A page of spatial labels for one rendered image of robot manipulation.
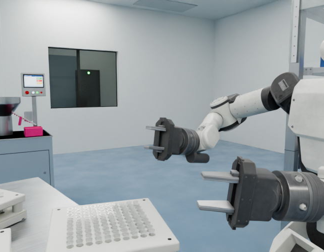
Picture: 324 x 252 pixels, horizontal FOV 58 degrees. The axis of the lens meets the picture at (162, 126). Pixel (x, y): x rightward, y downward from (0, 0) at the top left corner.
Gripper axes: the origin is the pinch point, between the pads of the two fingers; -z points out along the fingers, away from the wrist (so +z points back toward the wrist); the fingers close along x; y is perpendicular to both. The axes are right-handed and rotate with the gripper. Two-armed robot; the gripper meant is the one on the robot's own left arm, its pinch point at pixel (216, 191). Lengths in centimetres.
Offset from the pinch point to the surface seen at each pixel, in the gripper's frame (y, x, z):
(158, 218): 14.4, 13.2, -7.4
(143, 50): 594, -63, 12
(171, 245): 3.3, 12.6, -6.1
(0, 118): 249, 41, -135
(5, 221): 28, 23, -45
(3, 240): 8.1, 15.9, -38.0
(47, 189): 59, 27, -42
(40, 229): 27, 24, -36
